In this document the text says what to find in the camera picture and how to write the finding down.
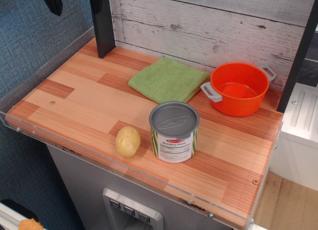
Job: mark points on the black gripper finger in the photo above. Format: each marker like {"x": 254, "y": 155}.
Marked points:
{"x": 54, "y": 6}
{"x": 97, "y": 5}

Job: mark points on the green towel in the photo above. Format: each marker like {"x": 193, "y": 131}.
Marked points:
{"x": 168, "y": 80}

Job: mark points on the clear acrylic edge guard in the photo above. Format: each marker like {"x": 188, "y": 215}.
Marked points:
{"x": 80, "y": 102}

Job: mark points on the yellow toy potato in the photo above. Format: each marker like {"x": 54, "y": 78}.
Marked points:
{"x": 127, "y": 141}

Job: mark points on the toy tin can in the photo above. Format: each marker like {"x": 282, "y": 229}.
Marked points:
{"x": 174, "y": 131}

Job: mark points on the grey toy fridge cabinet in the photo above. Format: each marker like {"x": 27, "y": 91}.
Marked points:
{"x": 85, "y": 182}

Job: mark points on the silver dispenser panel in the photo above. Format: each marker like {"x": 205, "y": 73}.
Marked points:
{"x": 127, "y": 214}

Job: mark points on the orange object bottom left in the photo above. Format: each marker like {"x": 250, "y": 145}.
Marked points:
{"x": 30, "y": 224}

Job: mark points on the white toy sink unit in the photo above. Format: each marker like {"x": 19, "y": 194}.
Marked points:
{"x": 295, "y": 156}

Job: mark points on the dark grey left post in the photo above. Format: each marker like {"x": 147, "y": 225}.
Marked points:
{"x": 103, "y": 28}

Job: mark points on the dark grey post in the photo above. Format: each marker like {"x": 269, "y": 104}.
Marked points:
{"x": 103, "y": 28}
{"x": 299, "y": 58}

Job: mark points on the orange pot with grey handles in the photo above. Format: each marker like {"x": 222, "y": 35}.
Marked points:
{"x": 238, "y": 89}

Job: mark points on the dark grey right post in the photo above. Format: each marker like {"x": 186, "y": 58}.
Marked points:
{"x": 299, "y": 58}

